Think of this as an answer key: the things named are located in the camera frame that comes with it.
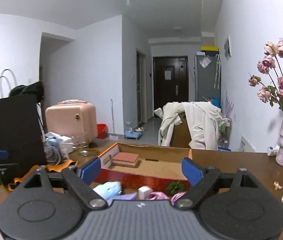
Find light blue plush toy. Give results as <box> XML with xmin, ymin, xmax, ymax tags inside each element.
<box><xmin>93</xmin><ymin>181</ymin><xmax>122</xmax><ymax>200</ymax></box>

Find orange scouring sponge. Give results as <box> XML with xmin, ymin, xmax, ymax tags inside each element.
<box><xmin>112</xmin><ymin>152</ymin><xmax>139</xmax><ymax>167</ymax></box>

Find lavender fluffy towel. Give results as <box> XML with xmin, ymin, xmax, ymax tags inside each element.
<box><xmin>106</xmin><ymin>192</ymin><xmax>137</xmax><ymax>206</ymax></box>

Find red cardboard box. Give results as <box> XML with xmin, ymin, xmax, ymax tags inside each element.
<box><xmin>94</xmin><ymin>142</ymin><xmax>192</xmax><ymax>196</ymax></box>

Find pink suitcase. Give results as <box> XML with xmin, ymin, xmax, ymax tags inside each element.
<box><xmin>45</xmin><ymin>100</ymin><xmax>98</xmax><ymax>143</ymax></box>

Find grey refrigerator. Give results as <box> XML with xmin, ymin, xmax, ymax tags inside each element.
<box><xmin>194</xmin><ymin>51</ymin><xmax>221</xmax><ymax>102</ymax></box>

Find purple checked cloth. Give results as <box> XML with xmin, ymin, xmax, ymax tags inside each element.
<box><xmin>146</xmin><ymin>191</ymin><xmax>186</xmax><ymax>205</ymax></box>

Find dried pink roses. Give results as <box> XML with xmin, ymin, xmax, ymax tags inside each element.
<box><xmin>248</xmin><ymin>38</ymin><xmax>283</xmax><ymax>112</ymax></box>

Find cream jacket on chair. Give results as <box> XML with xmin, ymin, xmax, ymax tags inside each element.
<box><xmin>154</xmin><ymin>101</ymin><xmax>223</xmax><ymax>151</ymax></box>

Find black monitor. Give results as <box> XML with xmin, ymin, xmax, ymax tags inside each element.
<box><xmin>0</xmin><ymin>94</ymin><xmax>47</xmax><ymax>181</ymax></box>

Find small white bottle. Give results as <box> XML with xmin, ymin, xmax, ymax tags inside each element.
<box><xmin>267</xmin><ymin>145</ymin><xmax>280</xmax><ymax>157</ymax></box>

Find dark entrance door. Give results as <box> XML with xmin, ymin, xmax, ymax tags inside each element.
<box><xmin>153</xmin><ymin>56</ymin><xmax>189</xmax><ymax>109</ymax></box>

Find glass jar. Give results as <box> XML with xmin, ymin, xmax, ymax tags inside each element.
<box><xmin>72</xmin><ymin>132</ymin><xmax>89</xmax><ymax>157</ymax></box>

